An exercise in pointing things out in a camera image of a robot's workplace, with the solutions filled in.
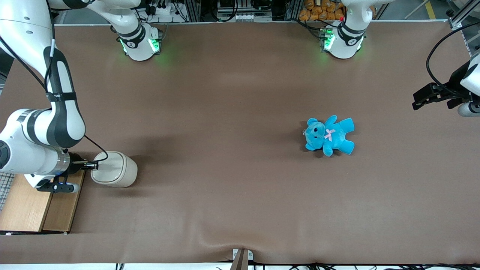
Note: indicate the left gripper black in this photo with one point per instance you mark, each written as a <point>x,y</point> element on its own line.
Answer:
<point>454,83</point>

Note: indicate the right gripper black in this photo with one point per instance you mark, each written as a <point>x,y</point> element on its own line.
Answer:
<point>74,161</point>

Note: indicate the white rounded trash can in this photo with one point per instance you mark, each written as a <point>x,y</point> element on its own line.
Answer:
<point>120,170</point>

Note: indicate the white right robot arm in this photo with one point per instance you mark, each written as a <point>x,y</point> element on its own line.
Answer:
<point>60,112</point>

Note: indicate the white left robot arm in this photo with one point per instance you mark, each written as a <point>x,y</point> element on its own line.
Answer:
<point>345,41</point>

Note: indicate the light wooden box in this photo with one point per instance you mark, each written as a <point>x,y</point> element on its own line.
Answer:
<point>26,210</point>

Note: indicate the blue teddy bear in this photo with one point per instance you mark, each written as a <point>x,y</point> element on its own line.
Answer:
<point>335,137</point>

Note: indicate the orange stuffed items heap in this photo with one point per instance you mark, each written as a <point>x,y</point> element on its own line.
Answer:
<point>318,11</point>

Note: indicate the brown table cloth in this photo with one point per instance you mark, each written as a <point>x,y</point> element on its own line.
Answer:
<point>240,187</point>

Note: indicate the white power strip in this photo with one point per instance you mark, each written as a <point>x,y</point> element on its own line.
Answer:
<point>165,9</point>

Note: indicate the metal table edge clamp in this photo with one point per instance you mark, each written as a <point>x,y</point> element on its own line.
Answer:
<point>242,260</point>

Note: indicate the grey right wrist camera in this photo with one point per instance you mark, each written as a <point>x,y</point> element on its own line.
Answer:
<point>62,187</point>

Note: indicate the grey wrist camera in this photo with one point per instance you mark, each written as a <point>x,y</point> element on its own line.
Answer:
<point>469,109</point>
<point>62,187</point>

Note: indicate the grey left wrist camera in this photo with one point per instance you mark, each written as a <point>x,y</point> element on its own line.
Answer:
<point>469,109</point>

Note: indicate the aluminium frame profile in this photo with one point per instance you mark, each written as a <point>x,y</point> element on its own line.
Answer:
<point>459,18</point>

